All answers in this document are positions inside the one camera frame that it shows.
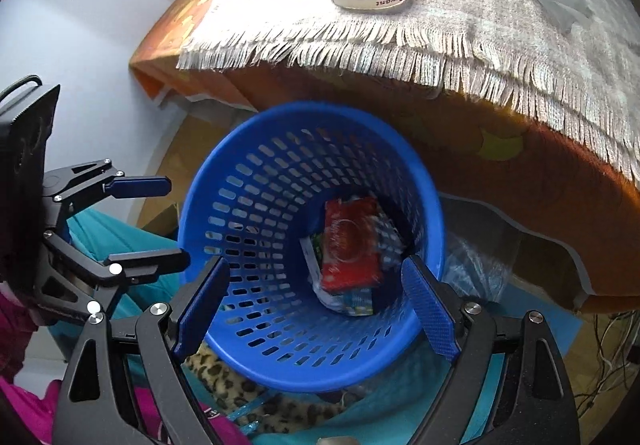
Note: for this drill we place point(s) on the teal trousers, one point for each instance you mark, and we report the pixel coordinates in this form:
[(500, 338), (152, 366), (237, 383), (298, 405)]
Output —
[(384, 410)]

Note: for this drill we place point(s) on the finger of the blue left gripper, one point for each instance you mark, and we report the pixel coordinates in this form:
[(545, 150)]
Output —
[(147, 266), (138, 187)]

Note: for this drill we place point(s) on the beige checked fringed blanket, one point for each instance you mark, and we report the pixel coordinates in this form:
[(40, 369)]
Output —
[(584, 84)]

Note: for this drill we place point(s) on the leopard print slipper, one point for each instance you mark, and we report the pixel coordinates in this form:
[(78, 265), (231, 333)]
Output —
[(253, 407)]

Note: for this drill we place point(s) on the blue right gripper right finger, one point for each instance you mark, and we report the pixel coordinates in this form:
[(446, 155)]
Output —
[(431, 300)]

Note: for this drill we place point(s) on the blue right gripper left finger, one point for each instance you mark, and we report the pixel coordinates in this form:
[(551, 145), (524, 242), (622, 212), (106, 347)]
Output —
[(195, 305)]

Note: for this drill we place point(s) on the blue plastic laundry basket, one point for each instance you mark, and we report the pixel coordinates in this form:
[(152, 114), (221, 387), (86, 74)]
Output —
[(259, 203)]

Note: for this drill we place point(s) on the red tissue box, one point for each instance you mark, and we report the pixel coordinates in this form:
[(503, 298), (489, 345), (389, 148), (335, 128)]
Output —
[(350, 246)]

